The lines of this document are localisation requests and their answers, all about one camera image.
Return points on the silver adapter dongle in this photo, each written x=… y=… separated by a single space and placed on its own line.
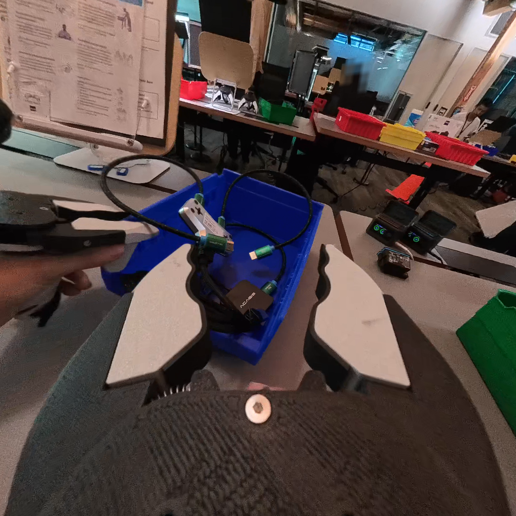
x=201 y=219

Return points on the blue plastic bin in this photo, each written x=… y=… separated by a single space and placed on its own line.
x=242 y=346

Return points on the black panel on stand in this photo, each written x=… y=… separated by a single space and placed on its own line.
x=302 y=72

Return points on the white stand base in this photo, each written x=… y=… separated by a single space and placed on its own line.
x=121 y=161

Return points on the long work table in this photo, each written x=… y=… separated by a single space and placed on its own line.
x=242 y=119
x=403 y=155

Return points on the printed instruction sheet holder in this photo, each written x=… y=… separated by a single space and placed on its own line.
x=80 y=60

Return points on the white rounded board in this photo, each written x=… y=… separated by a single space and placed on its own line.
x=498 y=219

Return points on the person's left hand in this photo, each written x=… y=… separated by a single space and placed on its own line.
x=40 y=274

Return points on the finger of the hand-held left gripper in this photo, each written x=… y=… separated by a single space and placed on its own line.
x=117 y=227
x=88 y=209

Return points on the black battery charger case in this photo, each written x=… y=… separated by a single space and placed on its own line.
x=431 y=232
x=389 y=223

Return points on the green plastic bin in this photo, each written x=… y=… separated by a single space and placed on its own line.
x=278 y=113
x=492 y=354

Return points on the white cardboard box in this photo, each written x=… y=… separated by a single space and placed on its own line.
x=443 y=125

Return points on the brown rounded divider board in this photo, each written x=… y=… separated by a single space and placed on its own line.
x=173 y=100

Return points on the wooden beam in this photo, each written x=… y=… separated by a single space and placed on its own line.
x=483 y=60

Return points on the yellow plastic bin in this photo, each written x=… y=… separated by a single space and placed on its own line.
x=401 y=137

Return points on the red plastic bin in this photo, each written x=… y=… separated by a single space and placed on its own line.
x=358 y=123
x=455 y=150
x=192 y=89

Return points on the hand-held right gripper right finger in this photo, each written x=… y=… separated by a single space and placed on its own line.
x=354 y=322

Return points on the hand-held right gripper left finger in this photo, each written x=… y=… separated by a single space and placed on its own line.
x=161 y=322

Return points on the black power adapter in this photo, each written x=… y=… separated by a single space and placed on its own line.
x=394 y=263

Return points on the small black square box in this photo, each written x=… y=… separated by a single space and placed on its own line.
x=248 y=298

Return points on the beige rounded board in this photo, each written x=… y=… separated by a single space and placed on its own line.
x=225 y=56

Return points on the black device on stand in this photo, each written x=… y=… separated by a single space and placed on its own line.
x=249 y=100
x=223 y=96

